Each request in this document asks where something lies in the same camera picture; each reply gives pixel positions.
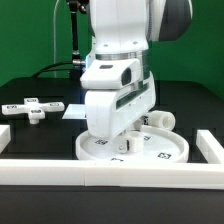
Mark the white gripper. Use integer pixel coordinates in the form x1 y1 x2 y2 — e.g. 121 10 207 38
85 75 156 154

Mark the white round table top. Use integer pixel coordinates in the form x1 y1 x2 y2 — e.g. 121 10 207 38
76 125 189 163

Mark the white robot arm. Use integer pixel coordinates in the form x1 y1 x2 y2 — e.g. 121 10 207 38
81 0 193 153

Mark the white marker sheet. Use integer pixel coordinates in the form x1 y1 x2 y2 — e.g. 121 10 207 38
63 104 86 119

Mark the white right fence bar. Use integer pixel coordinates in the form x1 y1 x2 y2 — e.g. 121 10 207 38
196 130 224 165

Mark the white fence bar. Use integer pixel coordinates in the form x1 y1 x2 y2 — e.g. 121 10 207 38
0 159 224 190
196 130 224 165
0 125 11 154

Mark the white cross table base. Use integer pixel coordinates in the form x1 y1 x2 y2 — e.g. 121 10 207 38
2 98 65 125

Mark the white front fence bar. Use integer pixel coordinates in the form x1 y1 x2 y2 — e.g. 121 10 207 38
0 159 224 190

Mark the white left fence bar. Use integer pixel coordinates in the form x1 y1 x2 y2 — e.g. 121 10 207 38
0 125 11 154

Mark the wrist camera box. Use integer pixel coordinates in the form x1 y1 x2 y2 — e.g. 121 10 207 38
80 58 141 90

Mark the black cable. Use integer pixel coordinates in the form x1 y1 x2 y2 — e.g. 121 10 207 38
31 60 84 79

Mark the black camera stand pole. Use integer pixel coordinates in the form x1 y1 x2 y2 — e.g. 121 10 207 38
66 0 89 66

